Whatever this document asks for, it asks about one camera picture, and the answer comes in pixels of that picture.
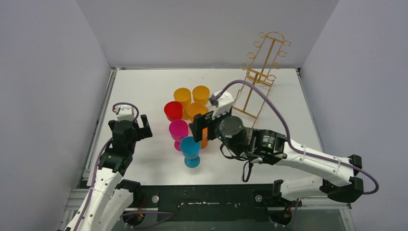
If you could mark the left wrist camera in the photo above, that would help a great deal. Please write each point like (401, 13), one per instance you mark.
(124, 112)

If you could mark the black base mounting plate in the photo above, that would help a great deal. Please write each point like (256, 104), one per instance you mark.
(234, 202)

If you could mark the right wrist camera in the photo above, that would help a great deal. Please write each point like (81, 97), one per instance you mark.
(222, 101)

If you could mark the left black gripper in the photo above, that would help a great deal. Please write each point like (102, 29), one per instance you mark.
(140, 131)

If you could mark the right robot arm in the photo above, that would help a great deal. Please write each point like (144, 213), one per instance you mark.
(331, 176)

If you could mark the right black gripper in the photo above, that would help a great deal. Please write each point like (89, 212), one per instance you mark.
(200, 121)

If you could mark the pink plastic wine glass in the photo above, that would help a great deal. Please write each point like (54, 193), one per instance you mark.
(178, 129)

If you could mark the orange plastic wine glass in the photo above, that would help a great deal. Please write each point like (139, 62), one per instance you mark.
(204, 141)

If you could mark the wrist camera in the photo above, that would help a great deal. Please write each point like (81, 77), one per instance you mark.
(222, 101)
(124, 112)

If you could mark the red plastic wine glass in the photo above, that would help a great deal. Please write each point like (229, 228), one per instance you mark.
(173, 110)

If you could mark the blue plastic wine glass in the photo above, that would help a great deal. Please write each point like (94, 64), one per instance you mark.
(190, 150)

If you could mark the yellow wine glass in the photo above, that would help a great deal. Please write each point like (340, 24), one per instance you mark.
(201, 94)
(183, 96)
(194, 109)

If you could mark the yellow wine glass front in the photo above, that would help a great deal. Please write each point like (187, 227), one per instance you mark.
(183, 96)

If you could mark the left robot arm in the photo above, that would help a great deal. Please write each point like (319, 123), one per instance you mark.
(110, 194)

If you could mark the gold wire glass rack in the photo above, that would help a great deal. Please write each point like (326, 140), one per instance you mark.
(259, 72)

